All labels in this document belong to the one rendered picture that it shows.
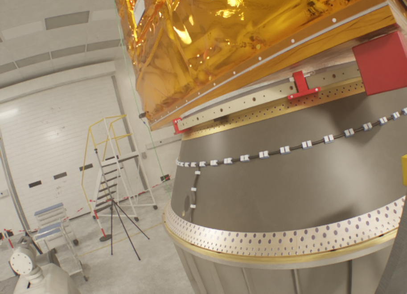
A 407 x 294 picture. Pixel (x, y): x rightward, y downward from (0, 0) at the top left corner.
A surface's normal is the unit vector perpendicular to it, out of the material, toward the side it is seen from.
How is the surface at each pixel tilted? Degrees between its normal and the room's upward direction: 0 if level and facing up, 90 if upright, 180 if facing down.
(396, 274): 93
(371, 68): 90
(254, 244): 43
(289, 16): 134
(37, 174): 90
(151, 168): 90
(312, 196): 62
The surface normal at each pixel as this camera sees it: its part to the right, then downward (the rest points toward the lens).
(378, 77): -0.83, 0.28
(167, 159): 0.49, -0.10
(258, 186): -0.63, -0.26
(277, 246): -0.55, -0.56
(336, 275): -0.33, 0.15
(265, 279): -0.55, 0.21
